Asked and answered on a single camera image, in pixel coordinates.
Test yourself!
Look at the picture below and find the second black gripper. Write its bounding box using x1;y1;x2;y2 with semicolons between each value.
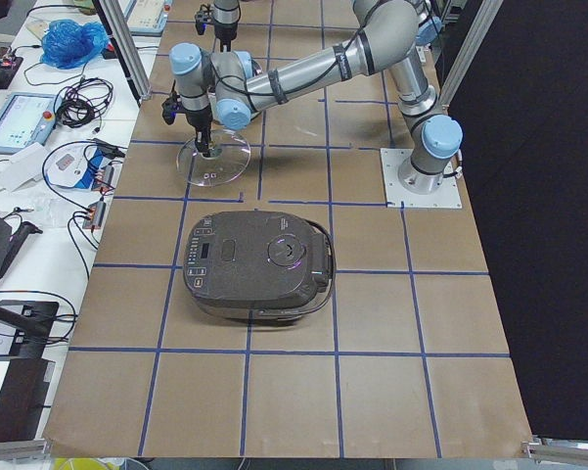
194;4;214;35

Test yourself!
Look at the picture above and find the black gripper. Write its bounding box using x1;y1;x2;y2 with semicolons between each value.
161;92;212;158

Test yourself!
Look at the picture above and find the glass pot lid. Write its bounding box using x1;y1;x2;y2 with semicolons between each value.
176;129;251;187

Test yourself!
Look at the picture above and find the far teach pendant tablet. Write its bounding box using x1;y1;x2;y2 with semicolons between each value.
123;0;173;37

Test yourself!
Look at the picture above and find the teach pendant tablet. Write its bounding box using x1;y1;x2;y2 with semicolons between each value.
0;92;58;155
123;0;173;37

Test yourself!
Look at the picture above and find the emergency stop button box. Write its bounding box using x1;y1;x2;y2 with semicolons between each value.
101;43;116;60

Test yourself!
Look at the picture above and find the grey adapter box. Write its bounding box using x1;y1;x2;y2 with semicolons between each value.
82;200;108;231

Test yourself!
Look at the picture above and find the white round device box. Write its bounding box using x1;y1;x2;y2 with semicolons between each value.
45;144;97;189

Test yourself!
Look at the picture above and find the black rice cooker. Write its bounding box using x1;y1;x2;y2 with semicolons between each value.
183;211;337;322

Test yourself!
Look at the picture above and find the blue plastic bag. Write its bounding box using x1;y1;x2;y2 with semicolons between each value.
40;20;109;70

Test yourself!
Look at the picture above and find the white folded paper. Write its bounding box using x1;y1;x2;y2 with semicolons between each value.
0;142;49;192

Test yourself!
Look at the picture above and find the near teach pendant tablet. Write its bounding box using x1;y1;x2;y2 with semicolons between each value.
0;92;58;155

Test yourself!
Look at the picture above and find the aluminium frame post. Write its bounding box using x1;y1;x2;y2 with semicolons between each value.
93;0;152;106

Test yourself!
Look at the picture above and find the black coiled cable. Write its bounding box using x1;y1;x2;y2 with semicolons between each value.
56;77;114;136

